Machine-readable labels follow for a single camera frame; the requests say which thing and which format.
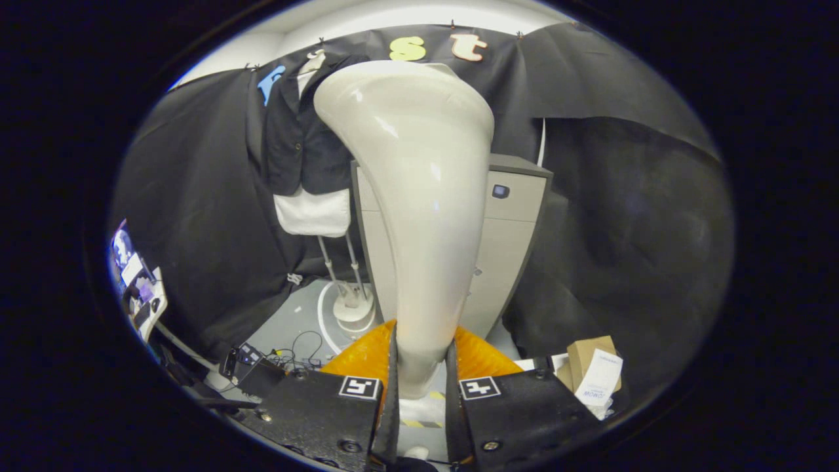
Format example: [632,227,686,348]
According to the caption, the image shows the black suit jacket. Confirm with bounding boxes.
[262,51,371,196]

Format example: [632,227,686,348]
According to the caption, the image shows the black backdrop cloth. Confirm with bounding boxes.
[108,23,735,401]

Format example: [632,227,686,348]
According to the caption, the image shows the white table with devices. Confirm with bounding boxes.
[108,220,168,343]

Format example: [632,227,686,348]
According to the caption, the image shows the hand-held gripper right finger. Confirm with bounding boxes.
[446,326,604,472]

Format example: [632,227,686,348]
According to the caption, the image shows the grey cabinet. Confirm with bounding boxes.
[351,154,553,342]

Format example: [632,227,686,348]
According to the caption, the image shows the white garment rack stand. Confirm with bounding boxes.
[317,235,379,355]

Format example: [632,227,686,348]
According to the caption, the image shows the thin black cables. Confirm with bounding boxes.
[267,330,326,370]

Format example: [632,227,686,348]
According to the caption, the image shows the white flat board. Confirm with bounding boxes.
[515,354,571,372]

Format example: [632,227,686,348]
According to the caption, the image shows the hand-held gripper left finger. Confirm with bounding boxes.
[239,319,400,472]

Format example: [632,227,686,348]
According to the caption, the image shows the black electronic box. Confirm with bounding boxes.
[220,343,286,398]

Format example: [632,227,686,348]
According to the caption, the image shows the white printed paper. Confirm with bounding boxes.
[574,349,624,420]

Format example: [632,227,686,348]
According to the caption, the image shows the brown cardboard box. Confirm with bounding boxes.
[556,336,620,394]

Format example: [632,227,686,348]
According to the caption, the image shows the white garment steamer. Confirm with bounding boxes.
[313,61,496,402]

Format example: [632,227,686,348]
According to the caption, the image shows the white shirt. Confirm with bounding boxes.
[274,49,351,238]

